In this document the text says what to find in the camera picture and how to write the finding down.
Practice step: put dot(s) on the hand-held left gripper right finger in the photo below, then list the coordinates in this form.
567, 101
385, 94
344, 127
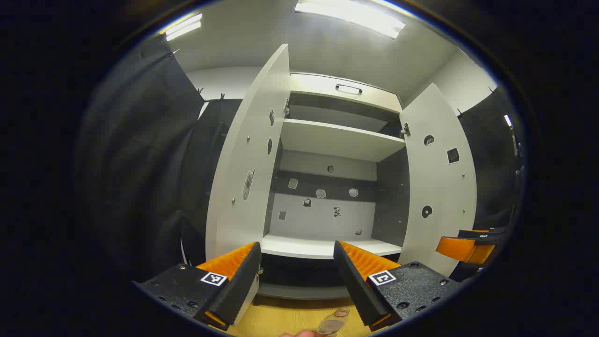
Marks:
358, 290

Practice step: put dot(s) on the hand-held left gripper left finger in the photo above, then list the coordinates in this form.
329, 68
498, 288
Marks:
238, 285

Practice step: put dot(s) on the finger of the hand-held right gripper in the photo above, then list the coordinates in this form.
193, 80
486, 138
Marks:
461, 249
491, 232

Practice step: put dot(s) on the clear bottle with red label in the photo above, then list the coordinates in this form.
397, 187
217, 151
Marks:
333, 323

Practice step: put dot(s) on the cabinet door with headphone sticker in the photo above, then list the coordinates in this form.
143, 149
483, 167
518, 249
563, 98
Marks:
440, 187

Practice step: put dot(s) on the cabinet door with camera sticker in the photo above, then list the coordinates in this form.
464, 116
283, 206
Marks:
243, 140

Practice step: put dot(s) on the white cabinet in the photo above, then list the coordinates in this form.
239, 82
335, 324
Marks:
337, 138

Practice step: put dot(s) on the black backdrop cloth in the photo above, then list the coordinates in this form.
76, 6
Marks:
135, 164

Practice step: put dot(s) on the white cabinet drawer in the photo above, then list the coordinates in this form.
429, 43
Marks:
318, 89

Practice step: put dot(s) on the long ceiling light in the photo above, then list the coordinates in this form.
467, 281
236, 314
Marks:
183, 27
355, 14

